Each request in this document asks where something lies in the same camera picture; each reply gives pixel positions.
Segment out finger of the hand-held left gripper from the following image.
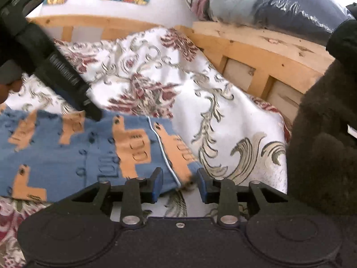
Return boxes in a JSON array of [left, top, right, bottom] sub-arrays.
[[53, 85, 103, 122]]

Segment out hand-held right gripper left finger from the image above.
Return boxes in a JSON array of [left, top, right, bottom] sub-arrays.
[[71, 167, 164, 227]]

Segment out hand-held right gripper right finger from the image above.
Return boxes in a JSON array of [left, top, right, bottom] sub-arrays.
[[197, 168, 289, 227]]

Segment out blue pants with orange print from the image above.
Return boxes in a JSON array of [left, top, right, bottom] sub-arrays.
[[0, 105, 203, 203]]

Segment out person's left hand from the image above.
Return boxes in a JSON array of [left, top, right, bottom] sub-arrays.
[[0, 80, 22, 104]]

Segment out white floral blanket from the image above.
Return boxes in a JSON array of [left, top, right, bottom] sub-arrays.
[[0, 26, 292, 268]]

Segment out dark plush toy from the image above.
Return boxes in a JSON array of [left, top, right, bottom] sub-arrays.
[[286, 19, 357, 219]]

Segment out patterned cloth bundle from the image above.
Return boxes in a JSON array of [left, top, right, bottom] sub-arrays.
[[185, 0, 222, 23]]

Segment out plastic-wrapped blue bundle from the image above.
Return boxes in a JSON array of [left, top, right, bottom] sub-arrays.
[[209, 0, 355, 46]]

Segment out wooden bed frame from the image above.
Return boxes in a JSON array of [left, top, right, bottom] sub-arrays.
[[26, 15, 336, 122]]

